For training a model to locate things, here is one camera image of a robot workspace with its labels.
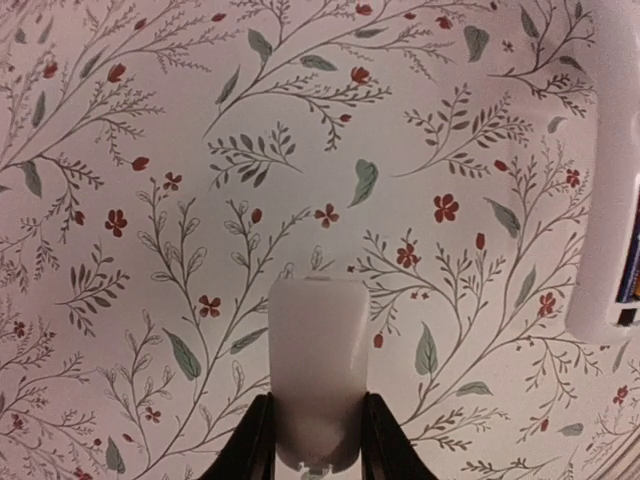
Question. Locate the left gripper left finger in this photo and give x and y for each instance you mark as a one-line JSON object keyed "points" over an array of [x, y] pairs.
{"points": [[249, 453]]}

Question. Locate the white battery compartment cover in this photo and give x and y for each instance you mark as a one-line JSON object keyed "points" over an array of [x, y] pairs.
{"points": [[318, 361]]}

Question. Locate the white remote control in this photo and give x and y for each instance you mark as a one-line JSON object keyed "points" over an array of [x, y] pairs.
{"points": [[594, 316]]}

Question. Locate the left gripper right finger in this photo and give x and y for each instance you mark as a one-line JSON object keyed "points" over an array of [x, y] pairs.
{"points": [[387, 453]]}

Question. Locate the black battery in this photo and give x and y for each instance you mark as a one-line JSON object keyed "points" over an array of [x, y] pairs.
{"points": [[627, 287]]}

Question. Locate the floral patterned table mat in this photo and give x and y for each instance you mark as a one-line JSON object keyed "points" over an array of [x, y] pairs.
{"points": [[164, 162]]}

